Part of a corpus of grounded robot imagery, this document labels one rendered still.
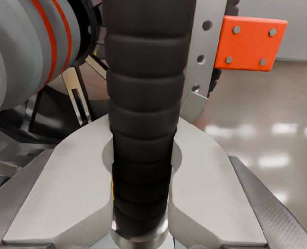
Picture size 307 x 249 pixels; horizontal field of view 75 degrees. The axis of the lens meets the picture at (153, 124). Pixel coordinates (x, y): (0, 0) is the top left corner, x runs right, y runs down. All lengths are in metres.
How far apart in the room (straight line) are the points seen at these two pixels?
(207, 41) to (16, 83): 0.23
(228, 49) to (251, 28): 0.04
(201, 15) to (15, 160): 0.41
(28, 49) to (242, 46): 0.26
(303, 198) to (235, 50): 1.25
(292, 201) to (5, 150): 1.35
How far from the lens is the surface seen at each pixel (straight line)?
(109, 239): 0.77
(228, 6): 0.40
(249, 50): 0.33
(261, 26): 0.33
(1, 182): 0.79
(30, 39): 0.23
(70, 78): 0.45
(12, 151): 0.50
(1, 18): 0.21
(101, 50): 0.89
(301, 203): 1.45
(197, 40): 0.31
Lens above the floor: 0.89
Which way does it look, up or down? 30 degrees down
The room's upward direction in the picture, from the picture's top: 4 degrees clockwise
